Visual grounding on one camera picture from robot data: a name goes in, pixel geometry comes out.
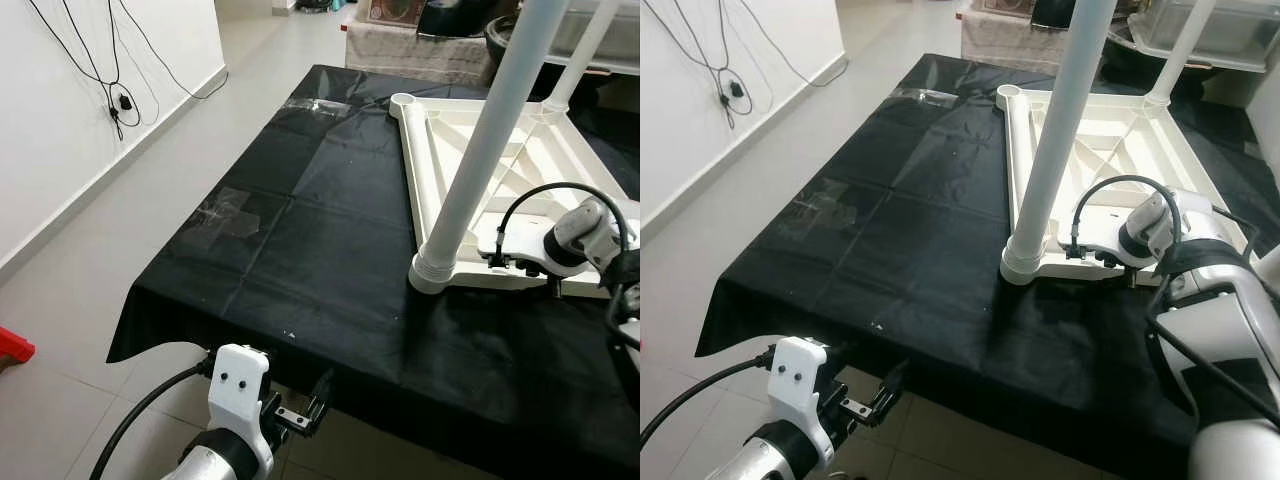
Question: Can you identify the clear plastic storage box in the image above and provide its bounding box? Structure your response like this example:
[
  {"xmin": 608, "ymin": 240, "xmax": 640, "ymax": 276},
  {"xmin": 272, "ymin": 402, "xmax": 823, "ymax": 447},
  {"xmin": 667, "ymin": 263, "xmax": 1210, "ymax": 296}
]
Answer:
[
  {"xmin": 1130, "ymin": 0, "xmax": 1280, "ymax": 74},
  {"xmin": 550, "ymin": 0, "xmax": 641, "ymax": 73}
]

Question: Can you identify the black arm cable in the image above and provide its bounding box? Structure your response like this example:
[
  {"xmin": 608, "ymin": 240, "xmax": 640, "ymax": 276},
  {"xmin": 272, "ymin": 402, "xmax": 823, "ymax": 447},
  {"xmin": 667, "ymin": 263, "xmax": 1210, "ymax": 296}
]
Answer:
[
  {"xmin": 495, "ymin": 181, "xmax": 641, "ymax": 351},
  {"xmin": 90, "ymin": 360, "xmax": 217, "ymax": 480},
  {"xmin": 1072, "ymin": 174, "xmax": 1280, "ymax": 421},
  {"xmin": 640, "ymin": 345, "xmax": 780, "ymax": 447}
]

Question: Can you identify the clear plastic wrap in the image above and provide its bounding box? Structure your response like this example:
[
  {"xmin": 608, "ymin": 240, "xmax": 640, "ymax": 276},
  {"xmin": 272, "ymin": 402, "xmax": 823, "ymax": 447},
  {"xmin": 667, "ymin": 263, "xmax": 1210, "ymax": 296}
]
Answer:
[
  {"xmin": 890, "ymin": 88, "xmax": 962, "ymax": 110},
  {"xmin": 285, "ymin": 98, "xmax": 352, "ymax": 120}
]

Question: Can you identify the white plastic table leg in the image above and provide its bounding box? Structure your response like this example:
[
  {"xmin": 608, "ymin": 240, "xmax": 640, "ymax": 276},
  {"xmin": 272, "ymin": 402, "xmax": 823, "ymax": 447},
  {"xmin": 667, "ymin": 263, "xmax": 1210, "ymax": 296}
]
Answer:
[
  {"xmin": 1000, "ymin": 0, "xmax": 1118, "ymax": 287},
  {"xmin": 410, "ymin": 0, "xmax": 571, "ymax": 294},
  {"xmin": 1143, "ymin": 0, "xmax": 1219, "ymax": 106},
  {"xmin": 545, "ymin": 0, "xmax": 622, "ymax": 111}
]

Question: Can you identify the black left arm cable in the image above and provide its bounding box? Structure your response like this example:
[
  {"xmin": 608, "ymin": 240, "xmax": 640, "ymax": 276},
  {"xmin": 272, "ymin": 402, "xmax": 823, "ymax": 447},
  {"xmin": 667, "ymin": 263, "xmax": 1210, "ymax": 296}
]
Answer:
[
  {"xmin": 640, "ymin": 345, "xmax": 780, "ymax": 447},
  {"xmin": 90, "ymin": 360, "xmax": 217, "ymax": 480}
]

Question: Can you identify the black wall cable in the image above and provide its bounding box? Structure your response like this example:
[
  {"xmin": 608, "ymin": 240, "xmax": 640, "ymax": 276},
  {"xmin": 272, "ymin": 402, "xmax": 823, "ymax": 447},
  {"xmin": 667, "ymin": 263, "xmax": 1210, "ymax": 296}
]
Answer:
[
  {"xmin": 645, "ymin": 0, "xmax": 851, "ymax": 131},
  {"xmin": 25, "ymin": 0, "xmax": 229, "ymax": 143}
]

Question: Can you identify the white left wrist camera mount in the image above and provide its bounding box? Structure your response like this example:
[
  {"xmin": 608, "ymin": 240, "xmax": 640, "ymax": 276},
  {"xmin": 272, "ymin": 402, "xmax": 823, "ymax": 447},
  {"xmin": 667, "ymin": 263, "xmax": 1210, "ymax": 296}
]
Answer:
[
  {"xmin": 770, "ymin": 336, "xmax": 834, "ymax": 467},
  {"xmin": 207, "ymin": 343, "xmax": 273, "ymax": 471}
]

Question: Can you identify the white plastic children table top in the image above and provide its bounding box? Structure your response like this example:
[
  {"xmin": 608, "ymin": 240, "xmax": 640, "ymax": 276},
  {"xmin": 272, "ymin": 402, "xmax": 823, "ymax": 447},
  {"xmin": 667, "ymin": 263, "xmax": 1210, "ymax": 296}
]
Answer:
[
  {"xmin": 388, "ymin": 92, "xmax": 641, "ymax": 299},
  {"xmin": 995, "ymin": 83, "xmax": 1263, "ymax": 287}
]

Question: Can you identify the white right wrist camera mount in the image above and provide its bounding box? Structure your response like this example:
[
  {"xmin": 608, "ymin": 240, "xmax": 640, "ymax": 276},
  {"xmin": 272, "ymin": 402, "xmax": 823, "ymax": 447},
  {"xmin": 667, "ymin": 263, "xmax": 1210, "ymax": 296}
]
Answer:
[
  {"xmin": 478, "ymin": 216, "xmax": 563, "ymax": 279},
  {"xmin": 1060, "ymin": 208, "xmax": 1143, "ymax": 276}
]

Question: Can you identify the black round basin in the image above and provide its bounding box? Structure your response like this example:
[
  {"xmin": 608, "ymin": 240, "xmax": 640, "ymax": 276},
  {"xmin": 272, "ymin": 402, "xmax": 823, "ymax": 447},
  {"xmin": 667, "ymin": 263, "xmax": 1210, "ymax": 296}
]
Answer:
[
  {"xmin": 485, "ymin": 10, "xmax": 641, "ymax": 101},
  {"xmin": 1105, "ymin": 30, "xmax": 1251, "ymax": 97}
]

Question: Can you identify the red plastic stool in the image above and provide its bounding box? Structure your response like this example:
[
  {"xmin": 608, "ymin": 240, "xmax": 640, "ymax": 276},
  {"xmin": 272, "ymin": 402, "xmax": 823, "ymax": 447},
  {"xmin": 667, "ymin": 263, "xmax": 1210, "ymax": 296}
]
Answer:
[{"xmin": 0, "ymin": 325, "xmax": 36, "ymax": 364}]

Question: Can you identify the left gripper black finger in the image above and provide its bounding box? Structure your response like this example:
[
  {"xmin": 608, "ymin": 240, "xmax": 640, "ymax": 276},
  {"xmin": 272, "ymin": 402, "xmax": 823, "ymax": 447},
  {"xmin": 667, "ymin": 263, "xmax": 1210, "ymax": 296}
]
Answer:
[
  {"xmin": 867, "ymin": 359, "xmax": 912, "ymax": 423},
  {"xmin": 304, "ymin": 367, "xmax": 337, "ymax": 428}
]

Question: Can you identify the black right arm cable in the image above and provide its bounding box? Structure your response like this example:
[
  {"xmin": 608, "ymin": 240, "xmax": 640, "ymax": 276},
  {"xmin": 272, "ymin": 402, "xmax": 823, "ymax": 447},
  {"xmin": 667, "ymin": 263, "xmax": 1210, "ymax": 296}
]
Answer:
[
  {"xmin": 1072, "ymin": 174, "xmax": 1280, "ymax": 421},
  {"xmin": 495, "ymin": 181, "xmax": 641, "ymax": 351}
]

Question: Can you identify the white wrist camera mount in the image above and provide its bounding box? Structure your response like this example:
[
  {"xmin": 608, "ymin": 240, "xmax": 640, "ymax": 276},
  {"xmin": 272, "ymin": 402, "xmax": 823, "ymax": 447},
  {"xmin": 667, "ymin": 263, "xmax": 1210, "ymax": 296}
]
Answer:
[
  {"xmin": 478, "ymin": 216, "xmax": 563, "ymax": 279},
  {"xmin": 770, "ymin": 336, "xmax": 834, "ymax": 467},
  {"xmin": 1060, "ymin": 208, "xmax": 1143, "ymax": 276},
  {"xmin": 207, "ymin": 343, "xmax": 273, "ymax": 471}
]

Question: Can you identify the black plastic bag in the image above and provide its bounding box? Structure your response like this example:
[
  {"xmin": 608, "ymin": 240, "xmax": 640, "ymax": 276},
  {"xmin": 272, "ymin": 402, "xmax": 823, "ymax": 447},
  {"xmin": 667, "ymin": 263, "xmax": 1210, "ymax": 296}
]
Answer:
[
  {"xmin": 1030, "ymin": 0, "xmax": 1077, "ymax": 29},
  {"xmin": 415, "ymin": 0, "xmax": 521, "ymax": 41}
]

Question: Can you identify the patterned beige bench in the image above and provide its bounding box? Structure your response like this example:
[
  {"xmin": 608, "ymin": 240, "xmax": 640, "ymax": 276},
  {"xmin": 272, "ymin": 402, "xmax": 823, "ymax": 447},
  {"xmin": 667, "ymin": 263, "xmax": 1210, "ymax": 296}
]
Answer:
[
  {"xmin": 345, "ymin": 15, "xmax": 501, "ymax": 87},
  {"xmin": 960, "ymin": 5, "xmax": 1071, "ymax": 77}
]

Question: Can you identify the black tablecloth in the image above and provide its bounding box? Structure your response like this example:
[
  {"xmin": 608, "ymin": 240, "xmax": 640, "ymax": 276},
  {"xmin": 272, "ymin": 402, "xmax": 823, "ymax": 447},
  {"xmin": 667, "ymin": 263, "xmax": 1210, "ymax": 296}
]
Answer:
[
  {"xmin": 105, "ymin": 65, "xmax": 641, "ymax": 477},
  {"xmin": 695, "ymin": 52, "xmax": 1280, "ymax": 453}
]

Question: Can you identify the clear tape patch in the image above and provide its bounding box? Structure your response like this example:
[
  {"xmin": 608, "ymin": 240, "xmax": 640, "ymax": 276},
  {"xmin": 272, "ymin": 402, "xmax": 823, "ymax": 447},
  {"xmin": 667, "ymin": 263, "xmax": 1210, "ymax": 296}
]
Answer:
[
  {"xmin": 795, "ymin": 180, "xmax": 872, "ymax": 237},
  {"xmin": 180, "ymin": 188, "xmax": 264, "ymax": 252}
]

